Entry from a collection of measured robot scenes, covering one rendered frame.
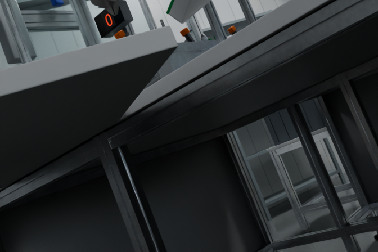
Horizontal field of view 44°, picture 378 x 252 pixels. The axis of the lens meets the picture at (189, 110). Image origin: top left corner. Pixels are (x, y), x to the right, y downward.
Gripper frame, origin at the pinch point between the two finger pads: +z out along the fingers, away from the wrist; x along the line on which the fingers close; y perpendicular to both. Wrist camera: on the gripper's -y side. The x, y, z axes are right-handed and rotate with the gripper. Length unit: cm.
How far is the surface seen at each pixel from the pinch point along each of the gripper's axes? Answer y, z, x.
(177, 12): 3.3, 11.7, 20.4
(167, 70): 9.5, 23.4, 16.8
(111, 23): -14.9, -5.5, -18.4
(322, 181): -120, 73, -31
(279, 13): 20, 28, 51
